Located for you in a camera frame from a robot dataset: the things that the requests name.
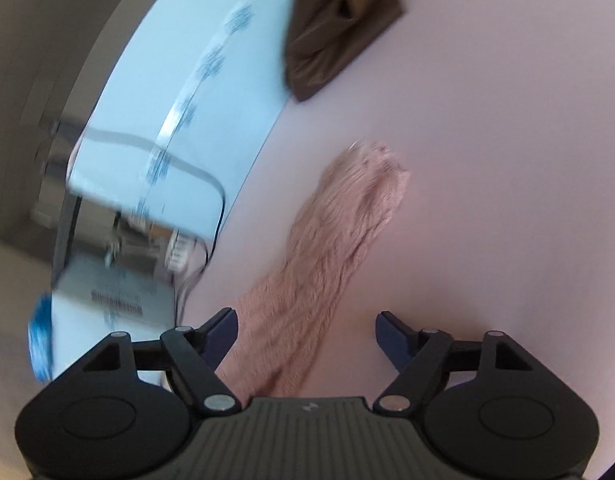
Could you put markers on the white striped ceramic bowl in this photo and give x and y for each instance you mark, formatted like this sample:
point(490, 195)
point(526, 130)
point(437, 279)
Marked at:
point(178, 252)

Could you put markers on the pink knitted sweater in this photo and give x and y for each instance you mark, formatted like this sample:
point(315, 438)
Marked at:
point(284, 317)

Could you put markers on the blue wet wipes pack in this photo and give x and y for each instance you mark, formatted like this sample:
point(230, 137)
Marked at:
point(40, 339)

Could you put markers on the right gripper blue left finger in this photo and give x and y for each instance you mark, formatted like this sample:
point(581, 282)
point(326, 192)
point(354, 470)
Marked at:
point(203, 346)

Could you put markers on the right light blue cardboard box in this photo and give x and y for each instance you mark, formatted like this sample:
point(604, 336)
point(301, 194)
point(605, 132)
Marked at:
point(185, 112)

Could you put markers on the brown leather bag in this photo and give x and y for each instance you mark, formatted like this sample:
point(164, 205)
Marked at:
point(325, 36)

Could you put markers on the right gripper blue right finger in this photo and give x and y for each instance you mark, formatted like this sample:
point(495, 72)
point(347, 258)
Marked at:
point(401, 344)

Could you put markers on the light blue cardboard box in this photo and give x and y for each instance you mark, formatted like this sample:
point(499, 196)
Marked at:
point(91, 300)
point(185, 112)

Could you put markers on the left light blue cardboard box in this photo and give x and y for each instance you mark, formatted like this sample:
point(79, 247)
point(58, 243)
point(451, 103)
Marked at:
point(91, 300)

